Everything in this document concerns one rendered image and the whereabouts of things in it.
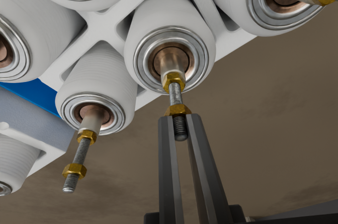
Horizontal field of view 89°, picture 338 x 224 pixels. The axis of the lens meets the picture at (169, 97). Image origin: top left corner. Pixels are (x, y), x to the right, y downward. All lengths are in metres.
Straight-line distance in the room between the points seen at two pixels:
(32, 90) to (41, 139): 0.11
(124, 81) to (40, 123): 0.28
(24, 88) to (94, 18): 0.27
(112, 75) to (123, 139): 0.50
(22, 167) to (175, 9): 0.41
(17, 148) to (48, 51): 0.30
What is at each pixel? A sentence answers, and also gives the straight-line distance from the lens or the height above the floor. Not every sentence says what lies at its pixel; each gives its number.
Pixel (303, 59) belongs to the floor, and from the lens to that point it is 0.61.
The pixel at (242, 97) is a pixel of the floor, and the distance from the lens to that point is 0.61.
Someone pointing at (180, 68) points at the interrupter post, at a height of 0.27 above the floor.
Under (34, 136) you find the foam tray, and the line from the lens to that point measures 0.45.
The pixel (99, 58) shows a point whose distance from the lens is 0.25.
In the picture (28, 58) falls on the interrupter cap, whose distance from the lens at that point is 0.21.
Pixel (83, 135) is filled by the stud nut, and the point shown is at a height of 0.29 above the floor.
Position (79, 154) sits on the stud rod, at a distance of 0.20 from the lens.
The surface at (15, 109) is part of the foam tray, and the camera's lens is 0.47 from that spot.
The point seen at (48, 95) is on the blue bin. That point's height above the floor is 0.09.
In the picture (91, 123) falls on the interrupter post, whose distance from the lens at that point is 0.21.
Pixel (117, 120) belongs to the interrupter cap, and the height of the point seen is 0.25.
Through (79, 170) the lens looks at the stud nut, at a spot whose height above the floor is 0.33.
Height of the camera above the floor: 0.40
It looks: 49 degrees down
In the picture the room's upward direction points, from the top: 174 degrees clockwise
